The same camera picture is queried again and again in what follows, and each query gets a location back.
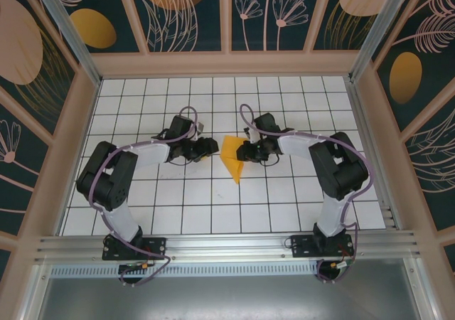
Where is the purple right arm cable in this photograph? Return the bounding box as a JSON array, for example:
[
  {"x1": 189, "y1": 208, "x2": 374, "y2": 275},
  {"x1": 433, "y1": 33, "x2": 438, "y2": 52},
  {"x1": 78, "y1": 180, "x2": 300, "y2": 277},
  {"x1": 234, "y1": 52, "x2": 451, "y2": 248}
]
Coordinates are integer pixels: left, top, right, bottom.
[{"x1": 238, "y1": 102, "x2": 374, "y2": 284}]

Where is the yellow cable connector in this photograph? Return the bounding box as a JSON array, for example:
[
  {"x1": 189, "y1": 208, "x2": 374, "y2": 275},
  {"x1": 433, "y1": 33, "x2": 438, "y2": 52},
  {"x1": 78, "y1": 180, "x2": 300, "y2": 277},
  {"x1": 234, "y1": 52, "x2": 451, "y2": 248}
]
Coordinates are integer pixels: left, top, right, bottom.
[{"x1": 328, "y1": 258, "x2": 357, "y2": 270}]

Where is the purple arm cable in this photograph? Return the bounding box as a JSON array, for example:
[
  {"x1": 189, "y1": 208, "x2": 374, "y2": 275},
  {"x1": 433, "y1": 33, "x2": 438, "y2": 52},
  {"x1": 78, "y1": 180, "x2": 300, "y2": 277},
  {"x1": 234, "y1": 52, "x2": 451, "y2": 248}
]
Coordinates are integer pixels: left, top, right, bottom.
[
  {"x1": 238, "y1": 102, "x2": 374, "y2": 284},
  {"x1": 87, "y1": 106, "x2": 175, "y2": 287}
]

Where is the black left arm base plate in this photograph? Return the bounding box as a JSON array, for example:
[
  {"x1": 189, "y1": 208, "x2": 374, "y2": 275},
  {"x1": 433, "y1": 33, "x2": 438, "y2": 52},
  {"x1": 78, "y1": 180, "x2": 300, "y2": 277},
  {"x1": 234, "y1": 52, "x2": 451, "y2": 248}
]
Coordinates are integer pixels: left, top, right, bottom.
[{"x1": 102, "y1": 237, "x2": 168, "y2": 261}]

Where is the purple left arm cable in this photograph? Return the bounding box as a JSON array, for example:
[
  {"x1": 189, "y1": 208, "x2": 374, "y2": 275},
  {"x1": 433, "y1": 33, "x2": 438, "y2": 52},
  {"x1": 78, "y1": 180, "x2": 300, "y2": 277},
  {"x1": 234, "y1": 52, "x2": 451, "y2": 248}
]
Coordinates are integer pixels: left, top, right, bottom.
[{"x1": 87, "y1": 106, "x2": 175, "y2": 287}]

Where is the orange cloth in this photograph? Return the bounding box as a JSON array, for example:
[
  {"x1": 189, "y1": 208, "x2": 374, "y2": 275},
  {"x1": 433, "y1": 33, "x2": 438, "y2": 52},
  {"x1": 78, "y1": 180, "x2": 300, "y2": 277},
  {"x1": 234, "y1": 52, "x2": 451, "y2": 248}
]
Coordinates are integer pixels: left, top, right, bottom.
[{"x1": 220, "y1": 134, "x2": 247, "y2": 185}]

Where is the grey metal panel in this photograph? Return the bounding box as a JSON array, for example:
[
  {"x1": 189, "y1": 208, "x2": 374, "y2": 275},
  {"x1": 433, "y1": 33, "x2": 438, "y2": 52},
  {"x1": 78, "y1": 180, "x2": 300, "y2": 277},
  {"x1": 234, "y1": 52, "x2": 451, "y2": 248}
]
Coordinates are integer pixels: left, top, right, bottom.
[{"x1": 35, "y1": 277, "x2": 422, "y2": 320}]

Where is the aluminium frame post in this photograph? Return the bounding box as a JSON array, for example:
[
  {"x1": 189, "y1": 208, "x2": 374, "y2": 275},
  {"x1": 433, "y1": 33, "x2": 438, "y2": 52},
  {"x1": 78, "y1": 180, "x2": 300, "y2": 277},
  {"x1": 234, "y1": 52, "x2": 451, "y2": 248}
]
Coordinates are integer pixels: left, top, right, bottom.
[
  {"x1": 348, "y1": 0, "x2": 415, "y2": 85},
  {"x1": 30, "y1": 0, "x2": 105, "y2": 86}
]

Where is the aluminium mounting rail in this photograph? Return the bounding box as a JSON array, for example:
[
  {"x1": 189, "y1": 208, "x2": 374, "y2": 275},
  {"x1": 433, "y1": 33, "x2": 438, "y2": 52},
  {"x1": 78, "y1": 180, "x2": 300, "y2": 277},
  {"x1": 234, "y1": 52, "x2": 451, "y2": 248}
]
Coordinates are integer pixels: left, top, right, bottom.
[{"x1": 33, "y1": 230, "x2": 424, "y2": 264}]

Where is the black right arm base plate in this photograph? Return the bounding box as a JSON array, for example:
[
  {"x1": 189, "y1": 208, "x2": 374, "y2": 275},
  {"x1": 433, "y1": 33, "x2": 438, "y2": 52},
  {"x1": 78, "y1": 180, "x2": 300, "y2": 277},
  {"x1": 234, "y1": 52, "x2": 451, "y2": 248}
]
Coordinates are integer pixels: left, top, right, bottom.
[{"x1": 290, "y1": 233, "x2": 356, "y2": 259}]

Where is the black controller board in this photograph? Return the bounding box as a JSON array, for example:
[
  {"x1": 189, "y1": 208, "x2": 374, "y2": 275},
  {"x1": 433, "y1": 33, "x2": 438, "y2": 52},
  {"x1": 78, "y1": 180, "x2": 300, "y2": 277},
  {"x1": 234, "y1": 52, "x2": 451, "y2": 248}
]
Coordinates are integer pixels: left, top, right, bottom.
[{"x1": 118, "y1": 261, "x2": 151, "y2": 273}]

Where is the slotted metal cable tray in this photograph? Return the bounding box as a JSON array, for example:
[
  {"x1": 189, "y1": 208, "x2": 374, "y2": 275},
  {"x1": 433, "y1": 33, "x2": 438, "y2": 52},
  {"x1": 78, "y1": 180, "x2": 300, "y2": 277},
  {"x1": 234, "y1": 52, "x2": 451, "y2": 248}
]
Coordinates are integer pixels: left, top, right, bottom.
[{"x1": 51, "y1": 265, "x2": 406, "y2": 278}]

